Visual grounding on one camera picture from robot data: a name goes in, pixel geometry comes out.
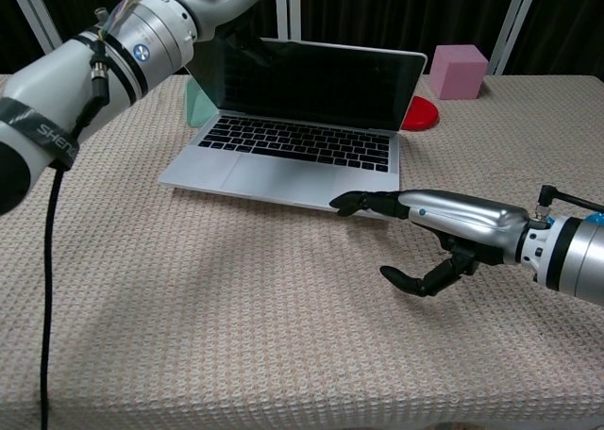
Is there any silver laptop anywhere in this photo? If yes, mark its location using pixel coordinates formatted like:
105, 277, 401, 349
157, 37, 428, 220

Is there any white frame post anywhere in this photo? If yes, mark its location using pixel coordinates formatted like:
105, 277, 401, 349
487, 0, 543, 76
275, 0, 304, 42
3, 0, 63, 55

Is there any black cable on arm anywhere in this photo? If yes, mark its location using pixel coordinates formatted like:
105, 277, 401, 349
536, 183, 604, 222
37, 47, 112, 430

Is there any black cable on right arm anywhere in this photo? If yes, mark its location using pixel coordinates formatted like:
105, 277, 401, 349
536, 183, 604, 222

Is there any beige waffle tablecloth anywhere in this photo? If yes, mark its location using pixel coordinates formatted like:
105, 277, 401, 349
0, 73, 604, 430

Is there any pink foam cube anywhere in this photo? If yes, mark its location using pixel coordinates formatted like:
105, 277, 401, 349
431, 43, 490, 101

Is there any red disc with hole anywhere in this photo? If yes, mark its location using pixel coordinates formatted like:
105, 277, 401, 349
400, 94, 441, 132

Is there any mint green dustpan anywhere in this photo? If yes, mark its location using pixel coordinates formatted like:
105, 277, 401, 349
184, 74, 221, 130

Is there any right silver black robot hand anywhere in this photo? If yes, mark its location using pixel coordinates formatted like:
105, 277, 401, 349
328, 189, 535, 299

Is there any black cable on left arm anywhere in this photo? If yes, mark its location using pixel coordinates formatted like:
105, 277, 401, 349
37, 47, 112, 430

